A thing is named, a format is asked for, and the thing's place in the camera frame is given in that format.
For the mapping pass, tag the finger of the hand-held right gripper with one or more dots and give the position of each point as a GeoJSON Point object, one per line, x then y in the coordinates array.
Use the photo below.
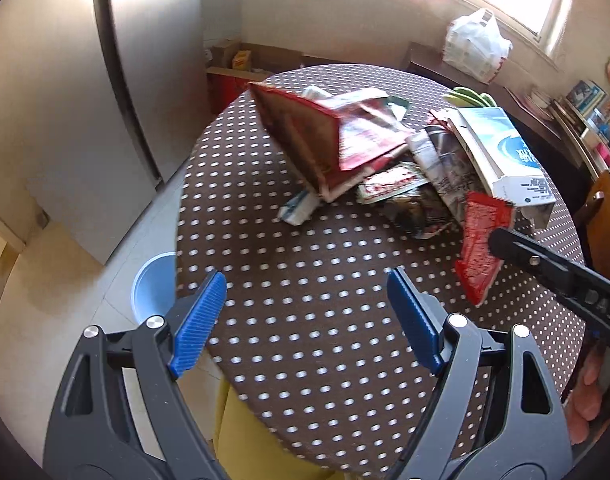
{"type": "Point", "coordinates": [535, 260]}

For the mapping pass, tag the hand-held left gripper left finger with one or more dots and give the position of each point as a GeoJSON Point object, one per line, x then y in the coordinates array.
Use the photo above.
{"type": "Point", "coordinates": [197, 330]}

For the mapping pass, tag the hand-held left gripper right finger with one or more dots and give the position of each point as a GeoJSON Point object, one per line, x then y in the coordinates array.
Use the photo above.
{"type": "Point", "coordinates": [412, 320]}

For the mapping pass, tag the red snack wrapper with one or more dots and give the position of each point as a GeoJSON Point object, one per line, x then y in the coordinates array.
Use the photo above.
{"type": "Point", "coordinates": [477, 255]}

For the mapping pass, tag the light blue bin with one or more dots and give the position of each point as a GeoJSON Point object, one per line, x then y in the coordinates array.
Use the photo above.
{"type": "Point", "coordinates": [155, 285]}

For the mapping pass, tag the person's right hand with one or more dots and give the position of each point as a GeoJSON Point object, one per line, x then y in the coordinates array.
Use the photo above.
{"type": "Point", "coordinates": [585, 400]}

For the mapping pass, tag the wooden chair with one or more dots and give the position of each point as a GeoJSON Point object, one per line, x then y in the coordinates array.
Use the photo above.
{"type": "Point", "coordinates": [607, 220]}

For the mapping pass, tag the blue white milk carton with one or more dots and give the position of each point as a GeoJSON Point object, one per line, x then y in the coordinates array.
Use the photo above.
{"type": "Point", "coordinates": [505, 155]}

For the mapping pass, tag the crumpled magazine paper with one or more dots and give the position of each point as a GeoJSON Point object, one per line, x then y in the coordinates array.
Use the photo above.
{"type": "Point", "coordinates": [440, 175]}

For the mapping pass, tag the red green flat packet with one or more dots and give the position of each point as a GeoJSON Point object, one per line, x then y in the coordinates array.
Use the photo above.
{"type": "Point", "coordinates": [390, 185]}

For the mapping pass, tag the dark wooden sideboard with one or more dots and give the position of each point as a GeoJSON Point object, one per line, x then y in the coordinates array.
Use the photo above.
{"type": "Point", "coordinates": [535, 115]}

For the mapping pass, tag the crumpled white blue wrapper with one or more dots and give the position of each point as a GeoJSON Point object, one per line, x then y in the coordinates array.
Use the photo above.
{"type": "Point", "coordinates": [300, 208]}

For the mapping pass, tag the row of books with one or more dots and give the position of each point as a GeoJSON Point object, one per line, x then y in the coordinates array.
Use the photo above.
{"type": "Point", "coordinates": [592, 105]}

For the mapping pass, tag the green leafy bunch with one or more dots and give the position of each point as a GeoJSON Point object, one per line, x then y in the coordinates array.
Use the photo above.
{"type": "Point", "coordinates": [467, 97]}

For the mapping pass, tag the red white snack bag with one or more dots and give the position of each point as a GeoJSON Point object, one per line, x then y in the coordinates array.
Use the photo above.
{"type": "Point", "coordinates": [370, 135]}

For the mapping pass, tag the green white packet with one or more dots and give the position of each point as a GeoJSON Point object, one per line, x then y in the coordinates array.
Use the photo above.
{"type": "Point", "coordinates": [397, 107]}

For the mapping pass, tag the white plastic bag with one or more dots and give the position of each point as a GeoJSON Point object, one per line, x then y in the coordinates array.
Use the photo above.
{"type": "Point", "coordinates": [475, 47]}

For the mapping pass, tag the red cardboard box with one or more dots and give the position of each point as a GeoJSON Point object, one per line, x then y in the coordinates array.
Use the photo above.
{"type": "Point", "coordinates": [295, 130]}

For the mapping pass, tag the silver refrigerator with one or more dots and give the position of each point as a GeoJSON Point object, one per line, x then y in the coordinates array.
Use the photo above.
{"type": "Point", "coordinates": [60, 110]}

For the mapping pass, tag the small yellow box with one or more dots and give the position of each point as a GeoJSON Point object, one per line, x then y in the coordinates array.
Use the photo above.
{"type": "Point", "coordinates": [242, 60]}

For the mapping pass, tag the open cardboard box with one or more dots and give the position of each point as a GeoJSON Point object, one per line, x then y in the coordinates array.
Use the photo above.
{"type": "Point", "coordinates": [275, 57]}

